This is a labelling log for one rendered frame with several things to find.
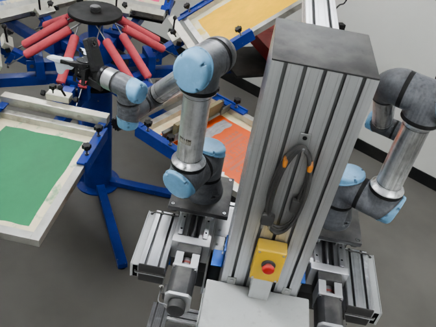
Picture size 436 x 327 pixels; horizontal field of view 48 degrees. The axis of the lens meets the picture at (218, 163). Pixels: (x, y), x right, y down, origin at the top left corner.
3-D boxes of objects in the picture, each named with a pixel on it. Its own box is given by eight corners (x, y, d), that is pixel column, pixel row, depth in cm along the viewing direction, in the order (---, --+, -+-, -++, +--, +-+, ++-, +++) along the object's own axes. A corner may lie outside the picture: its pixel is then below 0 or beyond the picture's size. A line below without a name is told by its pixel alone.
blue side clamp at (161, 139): (182, 159, 253) (183, 148, 248) (176, 163, 249) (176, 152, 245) (141, 132, 265) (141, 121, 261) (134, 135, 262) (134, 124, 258)
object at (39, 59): (185, 78, 320) (187, 61, 312) (89, 122, 268) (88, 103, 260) (101, 31, 354) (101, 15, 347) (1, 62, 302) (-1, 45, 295)
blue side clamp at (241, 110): (246, 119, 289) (248, 109, 285) (241, 122, 286) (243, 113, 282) (207, 98, 302) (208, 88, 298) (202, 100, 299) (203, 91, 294)
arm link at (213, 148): (228, 170, 184) (233, 141, 176) (208, 189, 175) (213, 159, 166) (201, 157, 188) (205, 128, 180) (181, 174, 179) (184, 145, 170)
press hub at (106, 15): (136, 182, 373) (145, 10, 290) (94, 207, 347) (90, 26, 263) (100, 157, 390) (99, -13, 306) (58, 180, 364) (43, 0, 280)
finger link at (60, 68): (44, 72, 166) (72, 77, 168) (45, 56, 163) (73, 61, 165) (46, 69, 169) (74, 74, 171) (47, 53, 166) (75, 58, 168)
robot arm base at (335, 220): (351, 235, 181) (360, 215, 175) (311, 226, 181) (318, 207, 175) (348, 207, 193) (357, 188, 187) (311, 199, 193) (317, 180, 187)
